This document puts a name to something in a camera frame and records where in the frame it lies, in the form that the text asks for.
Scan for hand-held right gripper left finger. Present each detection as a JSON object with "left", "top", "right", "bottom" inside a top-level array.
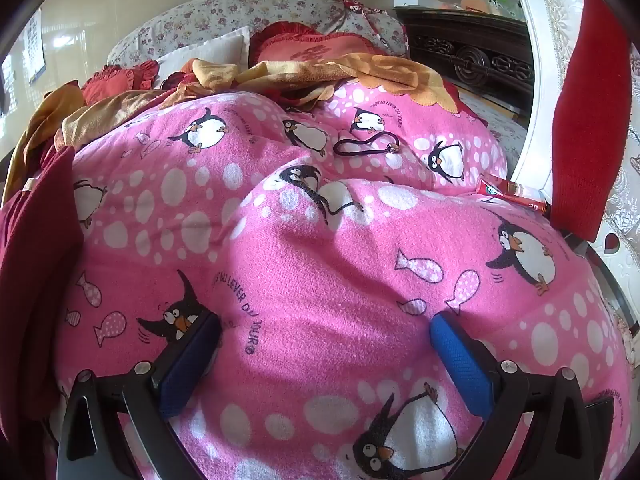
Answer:
[{"left": 56, "top": 310, "right": 223, "bottom": 480}]

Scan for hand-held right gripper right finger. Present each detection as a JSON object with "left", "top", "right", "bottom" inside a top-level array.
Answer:
[{"left": 430, "top": 312, "right": 615, "bottom": 480}]

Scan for maroon knit garment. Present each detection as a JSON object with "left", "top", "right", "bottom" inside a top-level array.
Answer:
[{"left": 0, "top": 145, "right": 86, "bottom": 421}]

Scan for pink penguin print blanket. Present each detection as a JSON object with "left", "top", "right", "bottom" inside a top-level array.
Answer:
[{"left": 50, "top": 80, "right": 633, "bottom": 480}]

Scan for red sachet packet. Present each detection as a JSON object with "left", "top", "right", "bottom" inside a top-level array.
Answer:
[{"left": 475, "top": 174, "right": 551, "bottom": 211}]

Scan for floral bed sheet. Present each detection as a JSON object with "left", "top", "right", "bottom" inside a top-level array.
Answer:
[{"left": 457, "top": 89, "right": 527, "bottom": 163}]

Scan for red garment on chair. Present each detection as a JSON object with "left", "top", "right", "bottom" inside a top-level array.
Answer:
[{"left": 550, "top": 0, "right": 632, "bottom": 243}]

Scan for red ruffled pillow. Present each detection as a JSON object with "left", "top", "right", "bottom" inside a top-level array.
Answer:
[{"left": 81, "top": 59, "right": 160, "bottom": 106}]

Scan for dark carved wooden cabinet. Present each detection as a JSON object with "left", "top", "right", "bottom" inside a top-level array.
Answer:
[{"left": 395, "top": 7, "right": 536, "bottom": 121}]

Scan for white ornate chair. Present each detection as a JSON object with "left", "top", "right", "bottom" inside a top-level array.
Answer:
[{"left": 505, "top": 0, "right": 640, "bottom": 331}]

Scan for white pillow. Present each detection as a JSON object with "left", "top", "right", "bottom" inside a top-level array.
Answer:
[{"left": 155, "top": 25, "right": 251, "bottom": 81}]

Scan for red heart-shaped pillow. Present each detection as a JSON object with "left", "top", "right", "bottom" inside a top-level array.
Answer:
[{"left": 248, "top": 21, "right": 373, "bottom": 68}]

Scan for orange and green packets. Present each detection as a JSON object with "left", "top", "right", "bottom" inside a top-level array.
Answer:
[{"left": 460, "top": 0, "right": 526, "bottom": 23}]

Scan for floral quilt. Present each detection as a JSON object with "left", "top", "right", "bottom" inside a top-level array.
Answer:
[{"left": 107, "top": 0, "right": 411, "bottom": 68}]

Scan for red patterned cloth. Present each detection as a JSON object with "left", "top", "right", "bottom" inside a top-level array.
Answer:
[{"left": 332, "top": 0, "right": 396, "bottom": 17}]

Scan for black hair tie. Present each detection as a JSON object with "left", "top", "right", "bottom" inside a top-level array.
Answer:
[{"left": 334, "top": 130, "right": 403, "bottom": 157}]

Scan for wall calendar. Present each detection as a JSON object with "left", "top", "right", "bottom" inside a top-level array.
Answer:
[{"left": 22, "top": 10, "right": 48, "bottom": 83}]

